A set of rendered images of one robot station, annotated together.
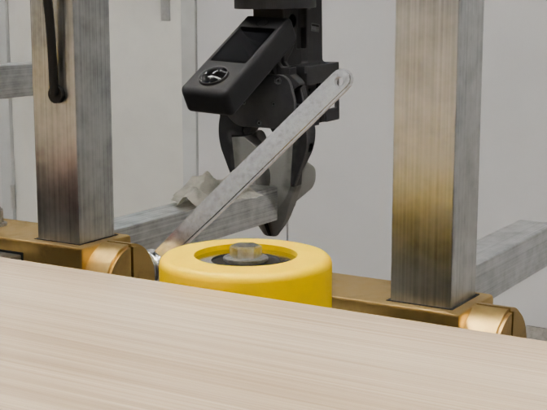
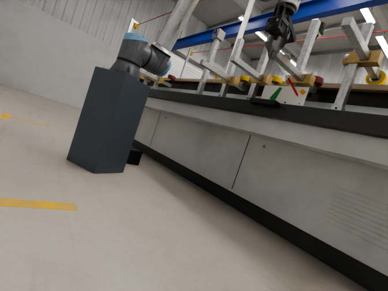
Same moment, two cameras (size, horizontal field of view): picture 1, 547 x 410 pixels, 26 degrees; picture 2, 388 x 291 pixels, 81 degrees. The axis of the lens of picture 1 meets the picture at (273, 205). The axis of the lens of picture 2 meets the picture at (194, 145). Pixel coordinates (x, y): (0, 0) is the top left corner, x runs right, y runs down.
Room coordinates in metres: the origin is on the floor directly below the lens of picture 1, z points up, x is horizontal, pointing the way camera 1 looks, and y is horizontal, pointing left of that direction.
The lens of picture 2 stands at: (2.05, 0.14, 0.40)
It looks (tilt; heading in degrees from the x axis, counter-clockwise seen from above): 3 degrees down; 198
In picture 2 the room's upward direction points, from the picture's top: 19 degrees clockwise
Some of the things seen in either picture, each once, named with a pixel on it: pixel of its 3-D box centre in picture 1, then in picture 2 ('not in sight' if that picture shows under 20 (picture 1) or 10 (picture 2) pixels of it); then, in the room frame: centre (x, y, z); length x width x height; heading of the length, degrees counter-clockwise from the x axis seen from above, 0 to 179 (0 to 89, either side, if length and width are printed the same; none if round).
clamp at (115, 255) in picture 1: (48, 271); (299, 79); (0.76, 0.15, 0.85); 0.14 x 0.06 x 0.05; 59
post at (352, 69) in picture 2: not in sight; (350, 75); (0.88, 0.34, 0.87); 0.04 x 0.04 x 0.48; 59
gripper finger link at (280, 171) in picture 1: (295, 182); (268, 47); (1.04, -0.02, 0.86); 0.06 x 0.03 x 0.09; 148
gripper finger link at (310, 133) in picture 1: (287, 134); not in sight; (1.02, -0.01, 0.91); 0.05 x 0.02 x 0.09; 58
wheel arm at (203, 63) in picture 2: not in sight; (224, 77); (0.57, -0.30, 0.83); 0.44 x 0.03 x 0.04; 149
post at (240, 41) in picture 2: not in sight; (230, 71); (0.49, -0.30, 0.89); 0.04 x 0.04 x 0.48; 59
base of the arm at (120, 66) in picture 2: not in sight; (126, 70); (0.84, -0.85, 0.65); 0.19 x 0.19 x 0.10
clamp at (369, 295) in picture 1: (394, 336); (260, 79); (0.63, -0.07, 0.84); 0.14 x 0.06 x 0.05; 59
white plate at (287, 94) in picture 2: not in sight; (282, 94); (0.76, 0.09, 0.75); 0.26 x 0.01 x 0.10; 59
